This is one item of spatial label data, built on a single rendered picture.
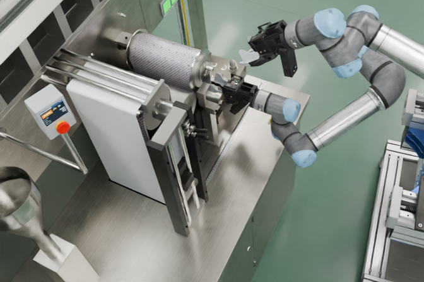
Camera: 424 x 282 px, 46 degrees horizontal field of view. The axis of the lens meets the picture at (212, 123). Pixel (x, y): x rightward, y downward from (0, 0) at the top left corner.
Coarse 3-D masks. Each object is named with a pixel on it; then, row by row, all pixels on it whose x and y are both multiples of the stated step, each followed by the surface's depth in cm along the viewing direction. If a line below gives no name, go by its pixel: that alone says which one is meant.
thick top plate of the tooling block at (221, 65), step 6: (216, 60) 201; (222, 60) 201; (228, 60) 201; (216, 66) 199; (222, 66) 199; (228, 66) 199; (240, 66) 198; (210, 72) 198; (216, 72) 197; (222, 72) 197; (228, 72) 197; (234, 72) 197; (240, 72) 196; (228, 78) 195
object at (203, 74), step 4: (204, 60) 167; (204, 64) 166; (208, 64) 168; (200, 68) 165; (204, 68) 166; (200, 72) 165; (204, 72) 168; (208, 72) 171; (200, 76) 166; (204, 76) 169; (200, 80) 167; (204, 80) 170
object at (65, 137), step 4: (64, 136) 116; (68, 136) 118; (64, 140) 118; (68, 140) 118; (68, 144) 119; (72, 144) 120; (68, 148) 120; (72, 148) 121; (72, 152) 122; (76, 152) 123; (76, 156) 124; (76, 160) 125; (80, 160) 126; (80, 164) 126; (80, 168) 128; (84, 168) 128
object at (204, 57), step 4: (132, 44) 172; (200, 56) 165; (204, 56) 166; (208, 56) 169; (200, 60) 164; (208, 60) 170; (196, 64) 164; (200, 64) 165; (196, 68) 164; (196, 72) 164; (192, 76) 165; (196, 76) 165; (192, 80) 166; (196, 80) 166; (196, 84) 167; (200, 84) 170
